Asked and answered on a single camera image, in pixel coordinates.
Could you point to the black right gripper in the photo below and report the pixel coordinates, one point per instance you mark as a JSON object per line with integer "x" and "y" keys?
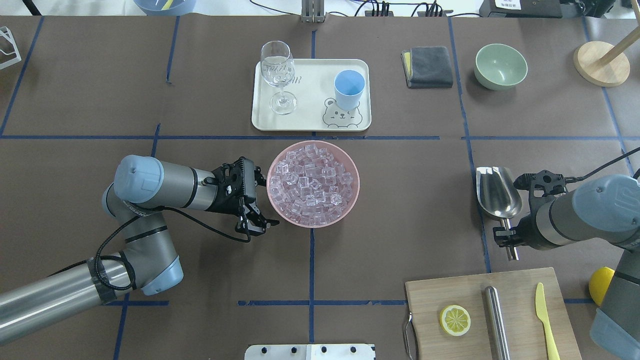
{"x": 526, "y": 229}

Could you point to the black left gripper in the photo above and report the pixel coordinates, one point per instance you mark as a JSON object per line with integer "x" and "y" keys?
{"x": 223, "y": 202}

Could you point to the metal ice scoop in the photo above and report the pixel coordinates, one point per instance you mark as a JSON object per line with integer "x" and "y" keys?
{"x": 500, "y": 200}

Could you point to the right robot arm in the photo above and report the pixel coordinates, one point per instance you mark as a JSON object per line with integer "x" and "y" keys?
{"x": 606, "y": 208}

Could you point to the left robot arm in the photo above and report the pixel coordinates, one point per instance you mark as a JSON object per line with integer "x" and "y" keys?
{"x": 143, "y": 188}

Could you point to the clear ice cubes pile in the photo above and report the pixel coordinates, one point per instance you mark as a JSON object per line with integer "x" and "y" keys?
{"x": 312, "y": 182}

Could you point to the light blue cup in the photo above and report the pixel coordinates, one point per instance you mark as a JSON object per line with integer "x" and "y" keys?
{"x": 348, "y": 88}

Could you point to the pink bowl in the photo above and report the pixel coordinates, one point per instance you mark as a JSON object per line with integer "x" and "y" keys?
{"x": 313, "y": 184}

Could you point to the whole yellow lemon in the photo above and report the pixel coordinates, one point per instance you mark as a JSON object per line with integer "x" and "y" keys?
{"x": 599, "y": 283}

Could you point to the green bowl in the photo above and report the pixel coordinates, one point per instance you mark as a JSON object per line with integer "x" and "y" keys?
{"x": 499, "y": 67}

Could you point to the cream bear tray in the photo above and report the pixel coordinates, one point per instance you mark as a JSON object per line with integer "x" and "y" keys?
{"x": 314, "y": 89}

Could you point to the wooden mug tree stand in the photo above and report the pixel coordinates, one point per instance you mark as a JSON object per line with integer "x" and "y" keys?
{"x": 604, "y": 64}

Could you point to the clear wine glass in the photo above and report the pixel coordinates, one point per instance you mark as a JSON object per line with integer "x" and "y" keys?
{"x": 278, "y": 70}

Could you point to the lemon half slice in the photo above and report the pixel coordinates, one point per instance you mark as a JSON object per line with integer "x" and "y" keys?
{"x": 455, "y": 320}

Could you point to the grey folded cloth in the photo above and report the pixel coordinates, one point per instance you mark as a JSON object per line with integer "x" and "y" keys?
{"x": 427, "y": 67}

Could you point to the yellow plastic knife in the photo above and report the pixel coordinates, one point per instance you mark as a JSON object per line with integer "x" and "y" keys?
{"x": 543, "y": 316}

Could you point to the yellow plastic fork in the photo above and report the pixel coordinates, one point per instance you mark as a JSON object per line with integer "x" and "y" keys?
{"x": 167, "y": 5}

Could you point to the blue bowl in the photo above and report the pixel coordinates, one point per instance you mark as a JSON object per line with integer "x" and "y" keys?
{"x": 179, "y": 7}

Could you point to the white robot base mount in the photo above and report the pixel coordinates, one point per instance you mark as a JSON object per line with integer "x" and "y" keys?
{"x": 322, "y": 351}

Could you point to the aluminium frame post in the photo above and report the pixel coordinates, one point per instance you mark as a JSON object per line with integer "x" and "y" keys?
{"x": 313, "y": 11}

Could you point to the white wire cup rack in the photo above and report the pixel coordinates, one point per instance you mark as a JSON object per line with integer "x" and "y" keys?
{"x": 9, "y": 52}

